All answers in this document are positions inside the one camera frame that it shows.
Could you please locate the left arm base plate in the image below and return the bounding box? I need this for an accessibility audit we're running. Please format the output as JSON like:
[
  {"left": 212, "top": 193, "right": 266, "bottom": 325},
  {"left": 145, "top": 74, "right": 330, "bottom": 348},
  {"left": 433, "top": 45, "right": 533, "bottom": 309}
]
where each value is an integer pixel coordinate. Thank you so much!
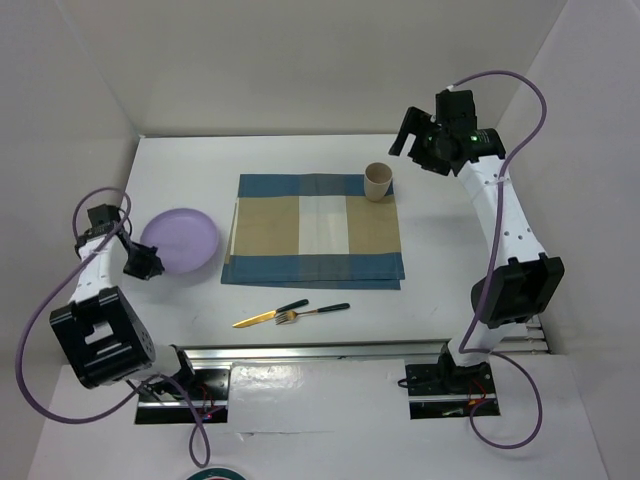
[{"left": 134, "top": 365, "right": 231, "bottom": 425}]

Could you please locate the gold knife dark handle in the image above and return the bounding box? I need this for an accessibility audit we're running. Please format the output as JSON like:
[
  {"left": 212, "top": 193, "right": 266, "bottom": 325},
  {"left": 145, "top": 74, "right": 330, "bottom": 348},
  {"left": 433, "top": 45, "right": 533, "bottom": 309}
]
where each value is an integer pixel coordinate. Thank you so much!
[{"left": 232, "top": 299, "right": 309, "bottom": 328}]

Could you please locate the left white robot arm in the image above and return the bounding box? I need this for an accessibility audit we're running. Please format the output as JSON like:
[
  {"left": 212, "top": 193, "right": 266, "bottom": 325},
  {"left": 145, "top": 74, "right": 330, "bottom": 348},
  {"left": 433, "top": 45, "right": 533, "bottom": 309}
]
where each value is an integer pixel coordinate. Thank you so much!
[{"left": 49, "top": 204, "right": 198, "bottom": 399}]

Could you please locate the lilac plastic plate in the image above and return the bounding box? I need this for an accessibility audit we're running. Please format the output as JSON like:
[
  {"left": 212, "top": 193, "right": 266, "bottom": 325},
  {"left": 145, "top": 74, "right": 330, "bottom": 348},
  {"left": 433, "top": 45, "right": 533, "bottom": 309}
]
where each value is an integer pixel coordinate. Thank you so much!
[{"left": 140, "top": 208, "right": 220, "bottom": 275}]

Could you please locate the aluminium frame rail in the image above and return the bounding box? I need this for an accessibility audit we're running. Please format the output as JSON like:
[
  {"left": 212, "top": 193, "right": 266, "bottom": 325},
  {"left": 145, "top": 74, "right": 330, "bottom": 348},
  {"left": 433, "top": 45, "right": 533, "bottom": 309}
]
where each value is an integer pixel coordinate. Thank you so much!
[{"left": 78, "top": 133, "right": 551, "bottom": 364}]

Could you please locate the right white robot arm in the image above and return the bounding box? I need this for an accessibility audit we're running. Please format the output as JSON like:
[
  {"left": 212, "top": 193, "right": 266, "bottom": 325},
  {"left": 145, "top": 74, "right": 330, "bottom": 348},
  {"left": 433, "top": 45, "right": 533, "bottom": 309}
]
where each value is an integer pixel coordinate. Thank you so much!
[{"left": 389, "top": 90, "right": 565, "bottom": 392}]

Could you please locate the green round sticker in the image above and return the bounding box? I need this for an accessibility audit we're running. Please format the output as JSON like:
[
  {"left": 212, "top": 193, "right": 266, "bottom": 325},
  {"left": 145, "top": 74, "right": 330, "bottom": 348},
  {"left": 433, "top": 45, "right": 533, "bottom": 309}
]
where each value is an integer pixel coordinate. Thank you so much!
[{"left": 187, "top": 467, "right": 247, "bottom": 480}]

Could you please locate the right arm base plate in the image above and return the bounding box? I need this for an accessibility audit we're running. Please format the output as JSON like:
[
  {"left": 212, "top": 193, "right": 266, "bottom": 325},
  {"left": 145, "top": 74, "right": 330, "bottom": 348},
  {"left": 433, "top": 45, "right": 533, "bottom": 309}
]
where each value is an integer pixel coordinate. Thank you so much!
[{"left": 397, "top": 363, "right": 500, "bottom": 420}]

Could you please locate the beige plastic cup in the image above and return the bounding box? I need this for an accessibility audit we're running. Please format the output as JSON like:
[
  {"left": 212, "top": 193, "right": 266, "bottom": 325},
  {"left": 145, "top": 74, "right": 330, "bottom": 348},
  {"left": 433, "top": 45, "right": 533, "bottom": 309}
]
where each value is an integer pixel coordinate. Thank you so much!
[{"left": 364, "top": 162, "right": 393, "bottom": 202}]

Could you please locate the blue and beige cloth placemat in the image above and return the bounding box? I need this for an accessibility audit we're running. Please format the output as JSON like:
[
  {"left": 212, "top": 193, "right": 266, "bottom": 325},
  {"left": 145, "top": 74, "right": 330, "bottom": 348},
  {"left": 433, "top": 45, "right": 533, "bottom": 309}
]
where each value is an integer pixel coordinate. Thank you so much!
[{"left": 221, "top": 173, "right": 405, "bottom": 290}]

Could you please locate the gold fork dark handle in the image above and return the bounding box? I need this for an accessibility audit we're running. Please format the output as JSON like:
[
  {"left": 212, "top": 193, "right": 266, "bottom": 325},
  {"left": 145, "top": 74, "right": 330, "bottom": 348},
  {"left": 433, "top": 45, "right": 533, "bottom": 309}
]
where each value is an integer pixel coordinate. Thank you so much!
[{"left": 275, "top": 303, "right": 351, "bottom": 325}]

